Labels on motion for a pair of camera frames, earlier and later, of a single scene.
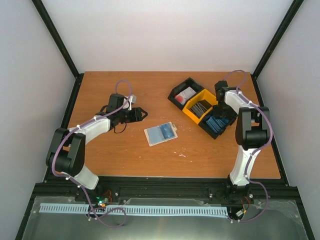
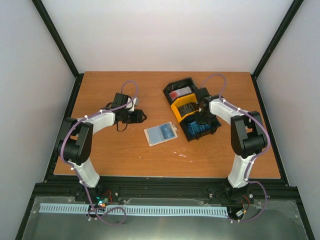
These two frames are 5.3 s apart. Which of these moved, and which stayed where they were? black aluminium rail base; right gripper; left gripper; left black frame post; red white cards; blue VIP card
Moved: right gripper; red white cards
Stayed: blue VIP card; black aluminium rail base; left gripper; left black frame post
